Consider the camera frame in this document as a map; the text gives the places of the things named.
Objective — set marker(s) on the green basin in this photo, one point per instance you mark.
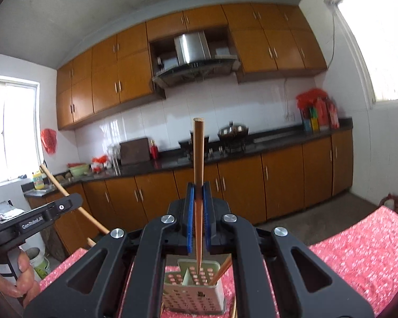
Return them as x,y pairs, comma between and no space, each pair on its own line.
79,170

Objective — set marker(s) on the hanging red plastic bag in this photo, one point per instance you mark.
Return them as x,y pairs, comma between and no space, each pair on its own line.
49,140

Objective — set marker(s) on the red detergent bottles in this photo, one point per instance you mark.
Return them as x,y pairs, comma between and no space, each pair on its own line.
332,116

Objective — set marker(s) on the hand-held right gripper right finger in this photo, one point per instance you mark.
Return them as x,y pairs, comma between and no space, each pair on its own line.
206,218

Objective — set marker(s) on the wooden wall cabinets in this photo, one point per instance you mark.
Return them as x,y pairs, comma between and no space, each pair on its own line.
132,76

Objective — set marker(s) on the black stone countertop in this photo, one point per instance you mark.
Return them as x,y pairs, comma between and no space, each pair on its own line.
172,164

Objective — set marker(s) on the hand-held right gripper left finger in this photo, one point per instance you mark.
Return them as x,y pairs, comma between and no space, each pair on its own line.
189,218

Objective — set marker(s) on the dark wooden cutting board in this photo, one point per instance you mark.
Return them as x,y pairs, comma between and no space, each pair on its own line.
135,150

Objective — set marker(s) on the red and white plastic bag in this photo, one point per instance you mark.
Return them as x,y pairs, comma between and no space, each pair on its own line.
99,164

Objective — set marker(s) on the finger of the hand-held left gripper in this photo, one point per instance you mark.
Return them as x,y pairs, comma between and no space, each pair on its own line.
66,205

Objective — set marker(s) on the wooden base cabinets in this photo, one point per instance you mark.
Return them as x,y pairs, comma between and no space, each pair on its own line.
282,179

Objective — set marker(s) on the pot with glass lid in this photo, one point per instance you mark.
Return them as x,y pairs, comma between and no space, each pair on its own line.
232,131

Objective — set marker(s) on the perforated green utensil holder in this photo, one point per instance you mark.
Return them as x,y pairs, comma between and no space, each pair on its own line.
192,294

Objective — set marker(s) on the yellow dish soap bottle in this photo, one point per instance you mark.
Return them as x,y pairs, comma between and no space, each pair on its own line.
38,181

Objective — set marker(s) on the black gas stove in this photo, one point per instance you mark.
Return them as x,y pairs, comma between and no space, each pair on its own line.
229,149

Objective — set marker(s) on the colourful boxes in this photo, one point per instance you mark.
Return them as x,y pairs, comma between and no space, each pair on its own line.
311,121

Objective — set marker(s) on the black wok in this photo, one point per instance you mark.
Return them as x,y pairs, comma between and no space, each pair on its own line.
185,144

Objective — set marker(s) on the small bright window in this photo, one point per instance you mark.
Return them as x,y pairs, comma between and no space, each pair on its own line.
10,129

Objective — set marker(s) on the steel range hood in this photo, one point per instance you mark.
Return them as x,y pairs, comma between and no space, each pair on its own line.
190,49

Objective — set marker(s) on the small red bottle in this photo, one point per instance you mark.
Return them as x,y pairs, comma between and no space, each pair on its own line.
154,152

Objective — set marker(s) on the white cloth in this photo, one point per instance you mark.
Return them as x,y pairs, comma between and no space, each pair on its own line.
11,212

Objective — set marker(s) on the person's left hand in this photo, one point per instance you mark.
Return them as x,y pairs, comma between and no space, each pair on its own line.
28,285

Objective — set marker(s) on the large white-framed window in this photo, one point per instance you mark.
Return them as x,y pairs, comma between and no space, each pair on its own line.
381,39

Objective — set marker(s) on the red floral tablecloth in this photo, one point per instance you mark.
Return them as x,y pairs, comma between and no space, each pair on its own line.
351,255

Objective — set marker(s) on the white wall socket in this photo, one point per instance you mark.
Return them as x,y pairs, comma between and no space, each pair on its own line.
290,116

